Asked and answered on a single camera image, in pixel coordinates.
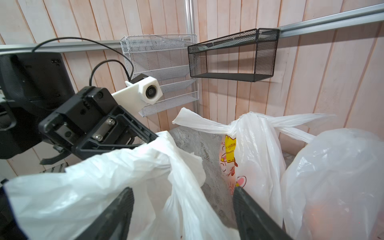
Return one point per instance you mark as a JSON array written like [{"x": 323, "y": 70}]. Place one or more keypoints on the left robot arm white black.
[{"x": 39, "y": 104}]

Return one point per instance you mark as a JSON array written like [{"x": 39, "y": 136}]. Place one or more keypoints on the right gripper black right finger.
[{"x": 252, "y": 221}]

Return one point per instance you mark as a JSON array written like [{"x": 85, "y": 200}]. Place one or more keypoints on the black wire mesh basket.
[{"x": 247, "y": 56}]

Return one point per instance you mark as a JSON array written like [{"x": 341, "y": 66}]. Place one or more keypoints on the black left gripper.
[{"x": 91, "y": 123}]

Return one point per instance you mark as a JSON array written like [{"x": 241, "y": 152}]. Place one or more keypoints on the white printed plastic bag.
[{"x": 334, "y": 188}]

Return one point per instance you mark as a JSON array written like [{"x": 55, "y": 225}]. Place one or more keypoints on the white wire mesh shelf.
[{"x": 165, "y": 58}]

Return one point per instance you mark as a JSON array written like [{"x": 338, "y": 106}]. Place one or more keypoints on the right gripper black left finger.
[{"x": 114, "y": 222}]

